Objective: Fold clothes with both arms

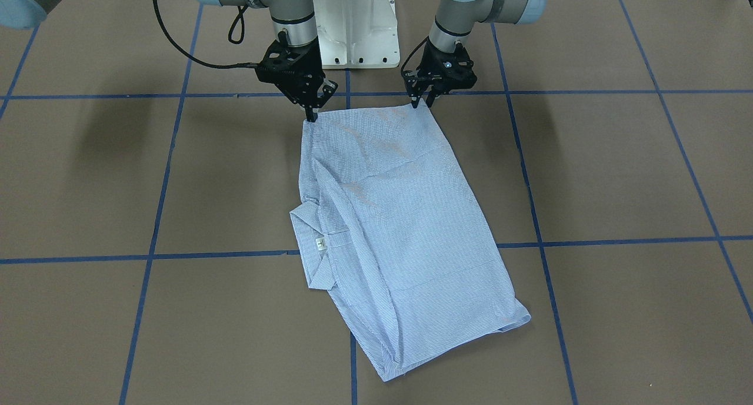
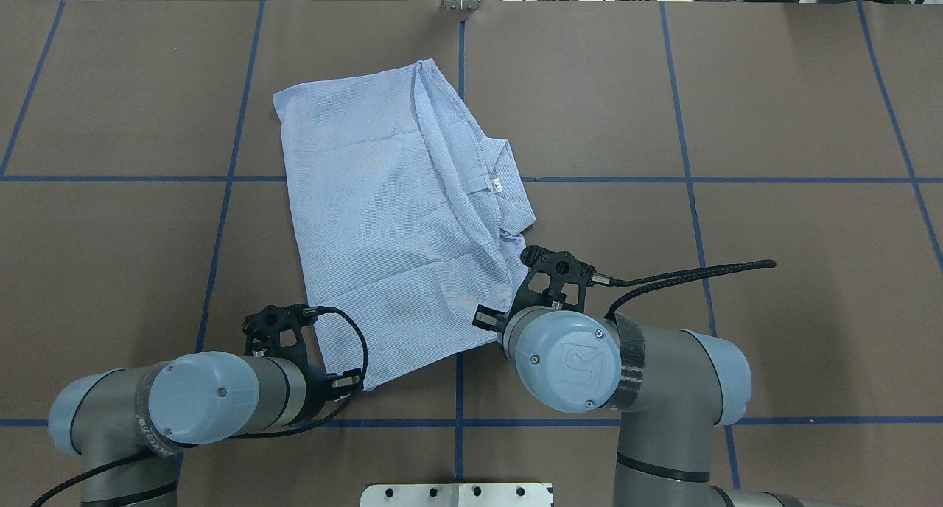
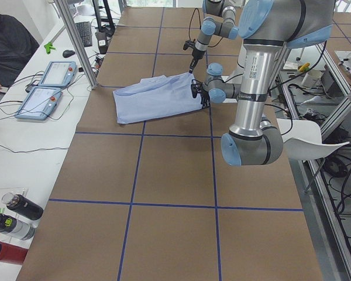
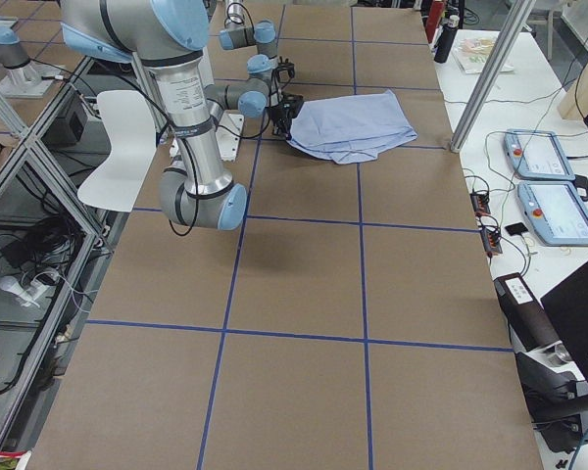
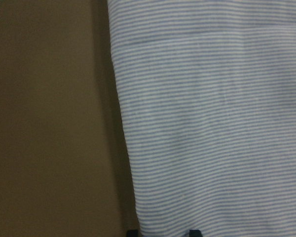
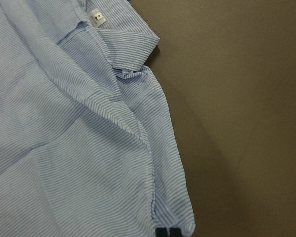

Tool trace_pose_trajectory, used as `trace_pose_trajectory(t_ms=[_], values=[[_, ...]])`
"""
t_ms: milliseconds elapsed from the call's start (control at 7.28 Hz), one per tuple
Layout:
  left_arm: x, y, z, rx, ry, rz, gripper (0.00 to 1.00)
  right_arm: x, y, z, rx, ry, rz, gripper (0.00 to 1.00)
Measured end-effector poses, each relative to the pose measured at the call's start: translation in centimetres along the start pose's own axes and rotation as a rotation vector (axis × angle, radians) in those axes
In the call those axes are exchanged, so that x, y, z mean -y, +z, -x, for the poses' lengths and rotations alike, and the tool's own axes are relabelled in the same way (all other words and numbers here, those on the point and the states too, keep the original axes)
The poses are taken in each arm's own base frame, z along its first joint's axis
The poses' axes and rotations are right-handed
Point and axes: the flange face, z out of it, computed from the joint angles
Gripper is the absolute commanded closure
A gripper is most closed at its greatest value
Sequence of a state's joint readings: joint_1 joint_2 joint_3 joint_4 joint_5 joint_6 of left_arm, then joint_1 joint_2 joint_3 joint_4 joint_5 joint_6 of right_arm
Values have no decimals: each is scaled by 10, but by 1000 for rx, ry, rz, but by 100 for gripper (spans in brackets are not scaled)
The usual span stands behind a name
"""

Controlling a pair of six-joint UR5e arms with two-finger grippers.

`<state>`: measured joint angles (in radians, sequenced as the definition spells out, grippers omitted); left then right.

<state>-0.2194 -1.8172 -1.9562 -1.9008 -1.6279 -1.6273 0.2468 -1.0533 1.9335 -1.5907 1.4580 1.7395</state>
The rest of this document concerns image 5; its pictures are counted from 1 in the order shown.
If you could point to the light blue striped shirt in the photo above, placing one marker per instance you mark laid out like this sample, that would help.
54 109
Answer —
207 93

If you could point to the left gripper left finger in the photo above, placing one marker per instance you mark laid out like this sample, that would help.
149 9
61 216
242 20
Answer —
132 233

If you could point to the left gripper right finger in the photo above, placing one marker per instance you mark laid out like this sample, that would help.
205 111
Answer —
194 233

